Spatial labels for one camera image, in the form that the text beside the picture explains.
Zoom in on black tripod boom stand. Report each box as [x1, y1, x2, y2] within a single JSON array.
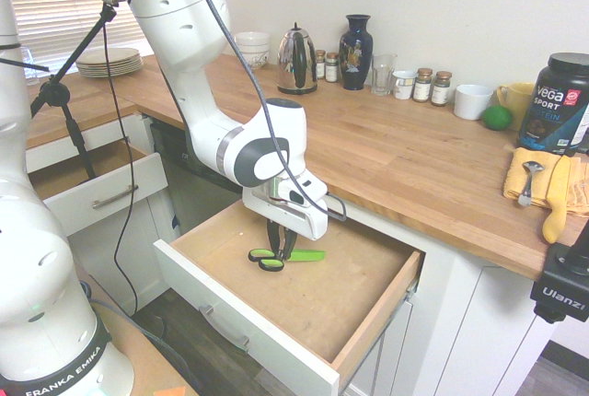
[[0, 2, 119, 181]]

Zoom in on grey braided robot cable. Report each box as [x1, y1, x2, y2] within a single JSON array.
[[182, 0, 347, 223]]

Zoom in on small white printed mug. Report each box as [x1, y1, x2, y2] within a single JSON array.
[[391, 69, 419, 101]]

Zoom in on green black sheathed scissors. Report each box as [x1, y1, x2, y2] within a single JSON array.
[[248, 248, 327, 274]]

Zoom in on clear ribbed drinking glass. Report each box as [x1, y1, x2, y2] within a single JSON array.
[[371, 52, 398, 97]]

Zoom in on stainless steel electric kettle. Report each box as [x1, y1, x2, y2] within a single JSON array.
[[276, 21, 319, 96]]

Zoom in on stack of beige plates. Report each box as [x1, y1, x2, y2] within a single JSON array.
[[75, 47, 144, 79]]

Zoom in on open wooden drawer white front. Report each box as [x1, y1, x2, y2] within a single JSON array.
[[153, 199, 427, 396]]

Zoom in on silver bar drawer handle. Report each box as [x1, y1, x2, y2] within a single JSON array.
[[91, 185, 139, 210], [198, 304, 251, 354]]

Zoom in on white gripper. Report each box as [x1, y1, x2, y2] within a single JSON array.
[[242, 186, 329, 262]]

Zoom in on plain white cup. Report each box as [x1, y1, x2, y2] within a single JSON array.
[[453, 84, 495, 121]]

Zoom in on yellow handled utensil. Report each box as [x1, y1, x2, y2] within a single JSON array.
[[541, 155, 573, 245]]

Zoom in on white kitchen cabinet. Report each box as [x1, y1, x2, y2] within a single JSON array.
[[340, 204, 572, 396]]

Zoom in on black Vega protein tub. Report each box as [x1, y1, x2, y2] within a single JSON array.
[[515, 52, 589, 157]]

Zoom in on dark blue painted vase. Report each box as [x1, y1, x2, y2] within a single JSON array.
[[339, 14, 373, 91]]

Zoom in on thin black camera cable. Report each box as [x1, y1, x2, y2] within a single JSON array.
[[101, 8, 142, 317]]

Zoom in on yellow folded cloth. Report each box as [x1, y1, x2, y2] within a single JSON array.
[[502, 146, 589, 218]]

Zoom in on metal spoon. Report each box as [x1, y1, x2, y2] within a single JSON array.
[[517, 160, 546, 207]]

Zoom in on green lime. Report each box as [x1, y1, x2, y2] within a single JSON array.
[[481, 105, 514, 131]]

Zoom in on yellow ceramic mug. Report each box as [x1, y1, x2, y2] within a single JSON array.
[[494, 82, 537, 126]]

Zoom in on white window blinds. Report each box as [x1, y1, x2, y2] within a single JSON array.
[[9, 0, 156, 59]]

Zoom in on black dishwasher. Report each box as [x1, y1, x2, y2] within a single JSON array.
[[149, 117, 245, 236]]

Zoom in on clear glass tumbler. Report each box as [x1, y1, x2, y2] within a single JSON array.
[[18, 44, 41, 87]]

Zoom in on white patterned bowl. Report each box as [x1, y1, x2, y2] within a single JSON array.
[[237, 48, 270, 70]]

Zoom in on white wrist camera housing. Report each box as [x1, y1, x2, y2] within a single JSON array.
[[269, 169, 329, 209]]

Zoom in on brown lid spice jar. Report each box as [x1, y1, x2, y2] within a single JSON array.
[[412, 67, 434, 104], [432, 70, 454, 108]]

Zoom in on black clamp camera stand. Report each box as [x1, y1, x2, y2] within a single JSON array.
[[528, 228, 589, 324]]

